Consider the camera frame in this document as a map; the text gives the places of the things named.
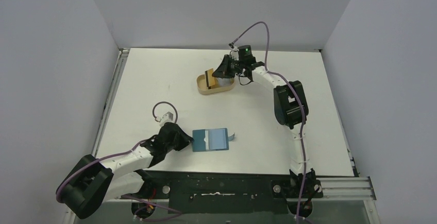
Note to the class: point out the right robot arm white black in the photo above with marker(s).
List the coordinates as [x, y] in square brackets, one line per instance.
[290, 109]

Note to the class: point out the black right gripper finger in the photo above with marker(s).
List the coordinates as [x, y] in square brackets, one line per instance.
[225, 63]
[226, 73]

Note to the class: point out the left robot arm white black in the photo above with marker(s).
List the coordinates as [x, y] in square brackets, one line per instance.
[93, 181]

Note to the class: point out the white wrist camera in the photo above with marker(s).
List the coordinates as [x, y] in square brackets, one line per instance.
[167, 117]
[233, 51]

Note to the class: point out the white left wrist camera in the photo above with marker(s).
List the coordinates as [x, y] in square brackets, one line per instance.
[167, 117]

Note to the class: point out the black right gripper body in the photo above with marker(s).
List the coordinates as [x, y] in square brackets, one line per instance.
[229, 66]

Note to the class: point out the beige oval tray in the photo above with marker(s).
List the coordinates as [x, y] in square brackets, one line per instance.
[202, 89]

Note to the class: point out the grey card in tray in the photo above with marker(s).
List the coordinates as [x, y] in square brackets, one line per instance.
[225, 82]

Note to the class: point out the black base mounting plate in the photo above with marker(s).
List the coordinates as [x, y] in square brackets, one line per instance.
[220, 193]

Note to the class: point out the blue leather card holder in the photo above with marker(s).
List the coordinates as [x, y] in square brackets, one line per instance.
[211, 139]

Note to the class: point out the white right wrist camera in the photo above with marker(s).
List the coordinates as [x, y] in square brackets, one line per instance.
[233, 51]

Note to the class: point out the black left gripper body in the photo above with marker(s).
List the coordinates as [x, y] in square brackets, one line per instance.
[177, 144]

